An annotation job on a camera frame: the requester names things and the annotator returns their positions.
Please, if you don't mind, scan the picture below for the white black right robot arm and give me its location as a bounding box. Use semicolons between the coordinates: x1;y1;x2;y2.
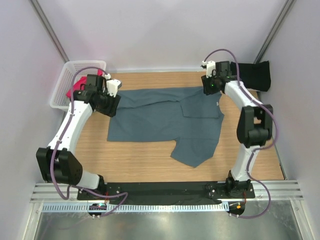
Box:
201;60;273;198

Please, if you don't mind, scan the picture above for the folded black t-shirt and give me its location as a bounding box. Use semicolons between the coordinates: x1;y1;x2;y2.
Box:
238;61;271;92

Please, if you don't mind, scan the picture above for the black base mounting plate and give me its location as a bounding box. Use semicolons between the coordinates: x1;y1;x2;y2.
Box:
76;180;256;206

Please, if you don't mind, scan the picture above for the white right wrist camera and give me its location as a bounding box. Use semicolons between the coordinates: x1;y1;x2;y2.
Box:
201;60;216;78

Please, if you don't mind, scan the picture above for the pink t-shirt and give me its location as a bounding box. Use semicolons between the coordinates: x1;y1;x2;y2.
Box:
66;70;104;99

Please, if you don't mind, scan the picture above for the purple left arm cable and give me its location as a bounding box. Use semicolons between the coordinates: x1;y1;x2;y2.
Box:
49;66;129;218

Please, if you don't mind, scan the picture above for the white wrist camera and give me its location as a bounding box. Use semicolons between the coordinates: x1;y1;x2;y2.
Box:
201;60;216;78
106;79;122;98

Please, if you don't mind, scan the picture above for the white plastic laundry basket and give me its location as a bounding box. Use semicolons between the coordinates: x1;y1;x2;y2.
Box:
49;59;107;113

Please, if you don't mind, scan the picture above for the white slotted cable duct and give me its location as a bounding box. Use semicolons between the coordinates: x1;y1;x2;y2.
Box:
42;202;229;213

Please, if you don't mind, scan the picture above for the teal blue t-shirt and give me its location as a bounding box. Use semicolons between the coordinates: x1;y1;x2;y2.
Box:
107;86;224;168

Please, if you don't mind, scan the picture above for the aluminium frame rail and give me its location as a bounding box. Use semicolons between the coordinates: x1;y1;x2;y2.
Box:
30;180;304;203

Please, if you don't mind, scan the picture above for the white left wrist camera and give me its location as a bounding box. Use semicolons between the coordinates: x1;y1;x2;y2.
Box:
106;79;122;98

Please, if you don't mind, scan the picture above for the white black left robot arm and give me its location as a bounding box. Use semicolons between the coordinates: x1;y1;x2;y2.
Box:
36;74;122;200

